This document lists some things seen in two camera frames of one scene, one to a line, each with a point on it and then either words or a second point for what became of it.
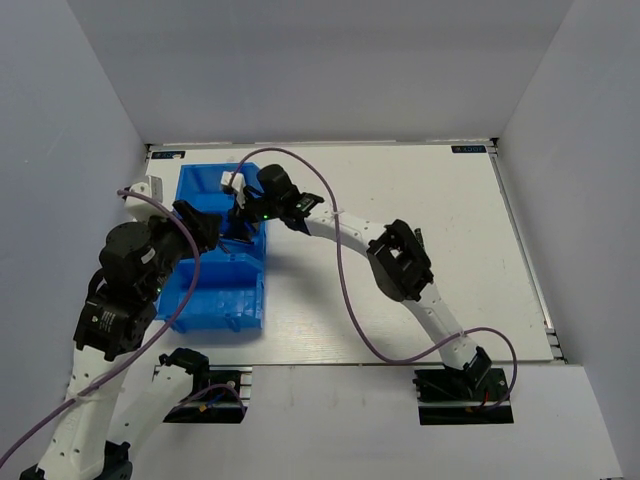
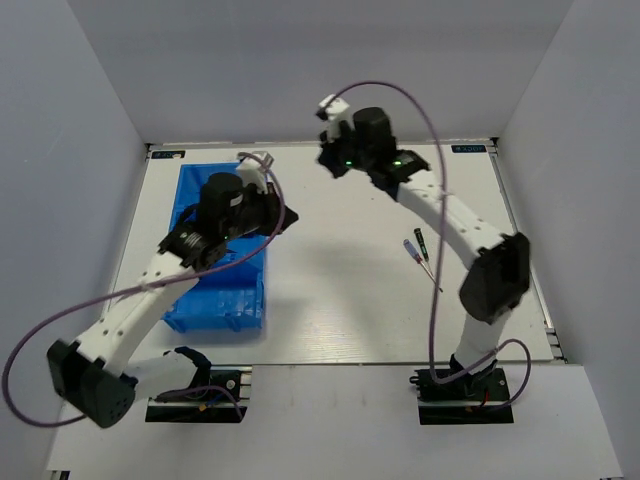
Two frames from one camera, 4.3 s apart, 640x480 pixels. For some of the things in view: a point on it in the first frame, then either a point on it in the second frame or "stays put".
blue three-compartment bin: [228, 289] stays put
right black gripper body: [264, 207] -> [345, 155]
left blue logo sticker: [168, 155] stays put
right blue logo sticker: [468, 149] stays put
